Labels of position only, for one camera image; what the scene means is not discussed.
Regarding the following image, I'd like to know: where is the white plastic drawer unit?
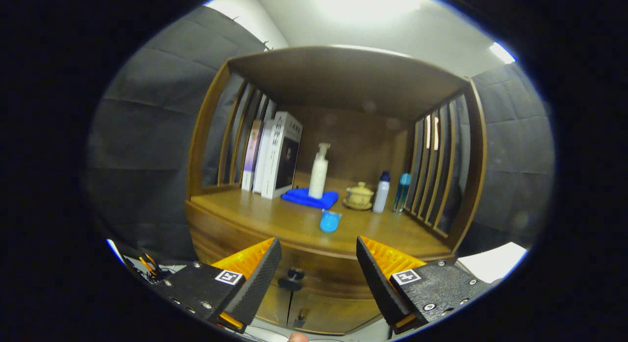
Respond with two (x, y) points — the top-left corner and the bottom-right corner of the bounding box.
(456, 242), (528, 284)

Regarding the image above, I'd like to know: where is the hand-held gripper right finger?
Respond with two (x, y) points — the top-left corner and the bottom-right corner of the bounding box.
(356, 236), (492, 334)

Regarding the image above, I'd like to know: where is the large ceiling light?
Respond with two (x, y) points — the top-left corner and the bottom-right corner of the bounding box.
(312, 0), (427, 19)

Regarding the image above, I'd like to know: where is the wooden drawer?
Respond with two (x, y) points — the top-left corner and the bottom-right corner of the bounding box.
(184, 200), (459, 301)

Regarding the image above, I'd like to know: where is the blue cosmetic tube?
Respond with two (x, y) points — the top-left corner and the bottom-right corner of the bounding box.
(319, 209), (342, 234)

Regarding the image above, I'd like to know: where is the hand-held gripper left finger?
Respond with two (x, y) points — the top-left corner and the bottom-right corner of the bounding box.
(159, 237), (283, 334)

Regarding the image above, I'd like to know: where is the thin white book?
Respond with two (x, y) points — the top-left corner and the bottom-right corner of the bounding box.
(253, 119), (276, 194)

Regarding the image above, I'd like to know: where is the brown wooden cabinet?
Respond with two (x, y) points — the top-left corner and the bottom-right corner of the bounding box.
(184, 45), (488, 335)

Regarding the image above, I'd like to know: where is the wooden countertop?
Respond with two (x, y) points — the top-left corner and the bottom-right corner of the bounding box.
(190, 171), (454, 259)

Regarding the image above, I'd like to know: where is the blue folded cloth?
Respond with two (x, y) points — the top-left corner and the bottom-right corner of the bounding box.
(281, 187), (340, 210)

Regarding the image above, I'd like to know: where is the beige lidded teacup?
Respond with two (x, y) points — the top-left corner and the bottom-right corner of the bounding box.
(342, 182), (375, 210)

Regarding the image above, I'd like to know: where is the thick white book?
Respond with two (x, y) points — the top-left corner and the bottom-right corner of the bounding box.
(261, 111), (304, 200)

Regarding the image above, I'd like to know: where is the black drawer knob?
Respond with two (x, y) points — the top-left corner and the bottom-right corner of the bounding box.
(278, 267), (305, 292)

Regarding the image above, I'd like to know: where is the bundle of cables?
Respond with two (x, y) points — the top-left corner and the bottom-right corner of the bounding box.
(123, 254), (172, 284)

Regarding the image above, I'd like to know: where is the white pump bottle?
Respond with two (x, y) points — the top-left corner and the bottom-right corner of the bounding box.
(308, 143), (331, 200)

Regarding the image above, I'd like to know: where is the purple book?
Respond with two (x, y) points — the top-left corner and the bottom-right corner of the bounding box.
(241, 119), (264, 191)

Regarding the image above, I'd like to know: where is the clear blue bottle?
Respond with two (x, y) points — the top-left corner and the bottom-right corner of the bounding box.
(393, 173), (412, 215)

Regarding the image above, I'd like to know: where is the small ceiling light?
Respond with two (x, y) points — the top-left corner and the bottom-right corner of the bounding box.
(488, 41), (517, 65)

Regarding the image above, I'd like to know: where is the white bottle with blue cap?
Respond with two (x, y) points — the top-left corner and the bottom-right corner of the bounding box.
(372, 171), (391, 214)

